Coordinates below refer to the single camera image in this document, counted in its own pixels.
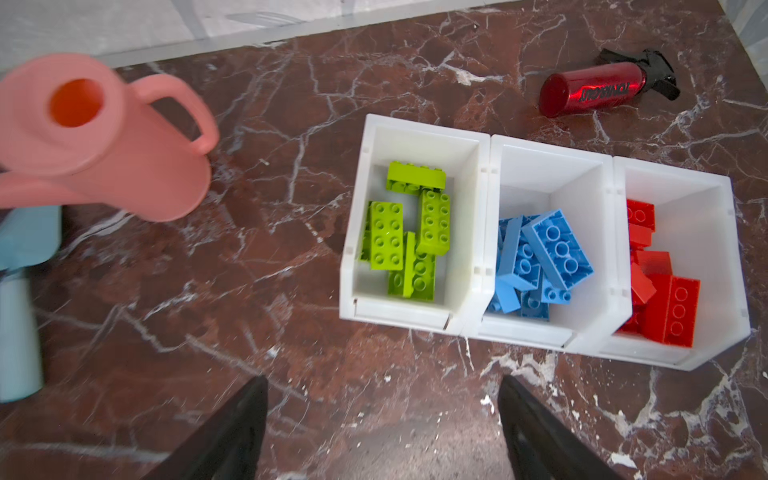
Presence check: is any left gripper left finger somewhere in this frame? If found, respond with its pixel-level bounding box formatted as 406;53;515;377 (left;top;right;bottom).
145;376;269;479

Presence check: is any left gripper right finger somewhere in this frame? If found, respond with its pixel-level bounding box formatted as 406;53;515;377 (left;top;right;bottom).
497;375;620;479

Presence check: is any red lego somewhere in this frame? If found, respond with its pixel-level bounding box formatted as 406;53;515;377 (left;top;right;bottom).
628;223;653;250
631;263;656;306
641;274;701;348
631;250;674;276
617;304;645;335
626;199;656;232

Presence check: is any green lego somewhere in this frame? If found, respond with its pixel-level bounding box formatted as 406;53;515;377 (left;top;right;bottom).
403;232;436;302
359;210;371;262
416;189;451;256
386;161;447;196
387;270;404;297
369;201;404;271

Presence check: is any light blue lego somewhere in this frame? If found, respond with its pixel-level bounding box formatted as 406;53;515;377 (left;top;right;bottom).
535;276;572;305

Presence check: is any red lego bottom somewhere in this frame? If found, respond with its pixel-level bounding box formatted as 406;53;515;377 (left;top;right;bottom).
631;263;656;306

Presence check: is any left white bin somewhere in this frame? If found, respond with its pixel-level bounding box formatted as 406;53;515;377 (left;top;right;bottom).
339;114;495;336

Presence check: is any white bin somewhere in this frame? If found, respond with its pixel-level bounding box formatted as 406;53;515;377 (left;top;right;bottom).
597;157;751;371
339;114;495;336
462;135;631;355

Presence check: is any middle white bin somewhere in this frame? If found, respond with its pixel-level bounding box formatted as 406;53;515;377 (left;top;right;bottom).
462;135;631;355

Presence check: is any right white bin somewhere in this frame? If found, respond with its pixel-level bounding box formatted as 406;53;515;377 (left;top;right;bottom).
597;157;751;371

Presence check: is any light blue trowel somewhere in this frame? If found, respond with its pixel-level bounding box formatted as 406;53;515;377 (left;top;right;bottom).
1;206;62;403

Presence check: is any pink watering can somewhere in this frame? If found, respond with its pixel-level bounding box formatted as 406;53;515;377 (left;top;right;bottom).
1;53;220;222

